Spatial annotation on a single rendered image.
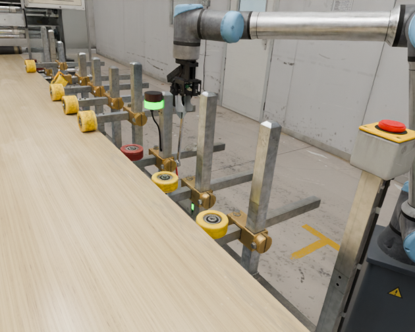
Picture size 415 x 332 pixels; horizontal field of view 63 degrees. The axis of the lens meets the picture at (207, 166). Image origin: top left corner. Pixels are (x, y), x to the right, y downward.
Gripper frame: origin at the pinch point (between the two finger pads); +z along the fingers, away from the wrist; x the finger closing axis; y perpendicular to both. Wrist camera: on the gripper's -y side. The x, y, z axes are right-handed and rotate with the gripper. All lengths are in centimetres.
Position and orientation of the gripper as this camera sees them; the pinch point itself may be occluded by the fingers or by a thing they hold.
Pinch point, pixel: (180, 114)
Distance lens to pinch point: 126.3
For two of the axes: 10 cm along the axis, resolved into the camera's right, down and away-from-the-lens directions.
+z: -0.7, 9.0, 4.2
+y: 5.6, 3.9, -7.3
